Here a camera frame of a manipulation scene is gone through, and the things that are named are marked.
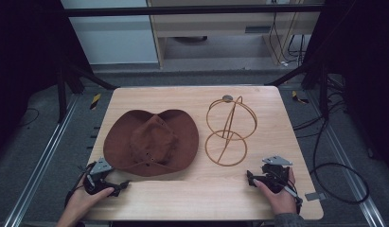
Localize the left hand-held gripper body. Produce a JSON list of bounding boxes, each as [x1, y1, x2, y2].
[[82, 157, 121, 197]]

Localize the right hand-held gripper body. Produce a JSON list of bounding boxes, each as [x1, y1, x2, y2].
[[260, 154, 294, 194]]

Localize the gold wire hat stand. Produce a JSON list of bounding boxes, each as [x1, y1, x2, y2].
[[203, 95, 258, 167]]

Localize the brown wide-brim hat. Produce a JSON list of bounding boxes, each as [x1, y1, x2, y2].
[[102, 109, 200, 178]]

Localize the person's right hand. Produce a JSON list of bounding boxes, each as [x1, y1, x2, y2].
[[253, 167, 299, 216]]

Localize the person's left hand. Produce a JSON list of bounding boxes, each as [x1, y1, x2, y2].
[[66, 175, 115, 216]]

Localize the grey tape piece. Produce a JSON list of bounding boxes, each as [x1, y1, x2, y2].
[[304, 191, 327, 202]]

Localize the yellow black striped tape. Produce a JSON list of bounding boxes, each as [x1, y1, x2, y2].
[[291, 90, 309, 105], [89, 93, 102, 111]]

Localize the black metal stand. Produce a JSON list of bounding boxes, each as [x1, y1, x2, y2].
[[55, 58, 120, 125], [263, 61, 330, 121]]

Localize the black curtain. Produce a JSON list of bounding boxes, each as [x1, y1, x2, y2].
[[304, 0, 389, 176], [0, 0, 94, 160]]

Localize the white cabinet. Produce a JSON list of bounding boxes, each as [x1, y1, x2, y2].
[[61, 0, 160, 66]]

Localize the light wooden desk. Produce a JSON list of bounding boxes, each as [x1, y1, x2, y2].
[[146, 0, 326, 70]]

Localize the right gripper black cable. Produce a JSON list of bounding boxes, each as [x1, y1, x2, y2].
[[271, 171, 304, 216]]

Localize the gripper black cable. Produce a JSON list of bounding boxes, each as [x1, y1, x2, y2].
[[64, 161, 98, 207], [271, 171, 304, 216]]

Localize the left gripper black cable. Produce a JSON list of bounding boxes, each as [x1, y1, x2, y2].
[[64, 161, 98, 207]]

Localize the aluminium floor rail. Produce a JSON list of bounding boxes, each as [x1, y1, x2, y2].
[[2, 94, 80, 227], [308, 90, 387, 227]]

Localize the long looped black floor cable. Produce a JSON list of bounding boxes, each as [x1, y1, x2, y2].
[[292, 115, 370, 205]]

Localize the thin black floor cable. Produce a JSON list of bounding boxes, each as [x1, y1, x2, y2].
[[17, 107, 41, 128]]

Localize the hanging black desk cables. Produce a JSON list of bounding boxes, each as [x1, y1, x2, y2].
[[268, 0, 308, 68]]

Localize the black horizontal frame bar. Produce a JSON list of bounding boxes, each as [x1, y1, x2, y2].
[[62, 4, 325, 18]]

